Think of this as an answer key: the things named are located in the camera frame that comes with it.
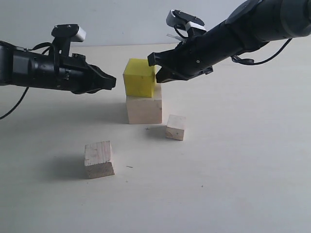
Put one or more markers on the large pale wooden cube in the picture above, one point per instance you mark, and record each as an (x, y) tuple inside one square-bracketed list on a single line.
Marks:
[(141, 110)]

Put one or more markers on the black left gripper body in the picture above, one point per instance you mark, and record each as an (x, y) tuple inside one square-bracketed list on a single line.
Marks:
[(72, 74)]

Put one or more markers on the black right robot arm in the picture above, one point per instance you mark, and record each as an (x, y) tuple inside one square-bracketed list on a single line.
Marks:
[(251, 26)]

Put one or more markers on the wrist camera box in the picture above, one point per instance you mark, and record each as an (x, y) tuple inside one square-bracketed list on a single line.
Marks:
[(64, 34), (185, 25)]

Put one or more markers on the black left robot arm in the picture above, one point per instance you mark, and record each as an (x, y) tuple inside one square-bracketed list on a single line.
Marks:
[(21, 67)]

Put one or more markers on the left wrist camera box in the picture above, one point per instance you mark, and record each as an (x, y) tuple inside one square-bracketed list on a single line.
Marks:
[(64, 34)]

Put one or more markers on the yellow cube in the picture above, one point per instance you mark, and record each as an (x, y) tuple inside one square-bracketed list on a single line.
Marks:
[(139, 78)]

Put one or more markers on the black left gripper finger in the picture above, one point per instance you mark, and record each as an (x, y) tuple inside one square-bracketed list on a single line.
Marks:
[(101, 80)]

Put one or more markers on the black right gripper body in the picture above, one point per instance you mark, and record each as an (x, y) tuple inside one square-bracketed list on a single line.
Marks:
[(193, 58)]

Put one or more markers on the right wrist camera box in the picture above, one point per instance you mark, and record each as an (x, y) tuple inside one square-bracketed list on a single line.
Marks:
[(185, 25)]

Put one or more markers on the small wooden cube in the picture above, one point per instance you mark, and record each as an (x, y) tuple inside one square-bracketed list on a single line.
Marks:
[(175, 128)]

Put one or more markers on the medium wooden cube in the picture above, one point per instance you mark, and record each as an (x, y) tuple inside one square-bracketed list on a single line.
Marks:
[(98, 160)]

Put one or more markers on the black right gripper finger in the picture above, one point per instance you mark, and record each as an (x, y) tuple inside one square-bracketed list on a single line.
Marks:
[(165, 75), (171, 59)]

